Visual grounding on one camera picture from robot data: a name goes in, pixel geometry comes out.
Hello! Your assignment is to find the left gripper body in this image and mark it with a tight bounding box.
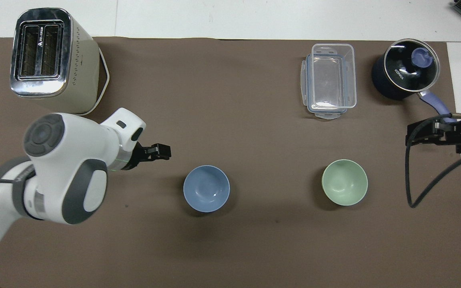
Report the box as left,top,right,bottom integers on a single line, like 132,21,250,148
121,141,147,171

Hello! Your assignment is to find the blue bowl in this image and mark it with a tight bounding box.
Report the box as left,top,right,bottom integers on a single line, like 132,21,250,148
183,165,231,213

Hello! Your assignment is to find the green bowl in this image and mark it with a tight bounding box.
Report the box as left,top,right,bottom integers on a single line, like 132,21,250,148
321,159,369,207

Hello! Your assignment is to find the glass lid with purple knob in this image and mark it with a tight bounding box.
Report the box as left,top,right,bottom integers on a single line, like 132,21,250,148
385,38,441,94

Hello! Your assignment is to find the cream and chrome toaster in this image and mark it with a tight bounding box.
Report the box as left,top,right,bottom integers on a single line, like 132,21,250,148
10,8,110,116

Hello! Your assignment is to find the clear lid with blue seal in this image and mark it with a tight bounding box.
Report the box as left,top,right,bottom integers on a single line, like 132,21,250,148
300,54,354,120

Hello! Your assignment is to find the clear plastic container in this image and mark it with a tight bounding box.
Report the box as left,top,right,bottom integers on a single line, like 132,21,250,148
306,43,357,111

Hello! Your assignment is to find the dark blue pot purple handle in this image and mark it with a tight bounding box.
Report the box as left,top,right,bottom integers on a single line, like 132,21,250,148
371,38,458,123

